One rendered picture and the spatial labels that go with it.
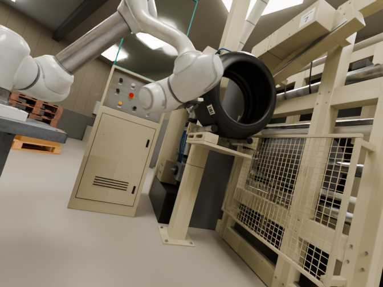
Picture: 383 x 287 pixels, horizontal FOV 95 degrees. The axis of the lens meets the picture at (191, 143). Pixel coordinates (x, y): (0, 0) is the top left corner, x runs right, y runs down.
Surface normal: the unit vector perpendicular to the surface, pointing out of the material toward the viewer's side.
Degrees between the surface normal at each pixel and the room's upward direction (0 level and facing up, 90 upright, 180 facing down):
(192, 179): 90
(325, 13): 90
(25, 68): 91
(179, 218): 90
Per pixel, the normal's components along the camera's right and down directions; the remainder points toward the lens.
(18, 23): 0.74, 0.17
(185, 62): -0.51, -0.12
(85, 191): 0.33, 0.04
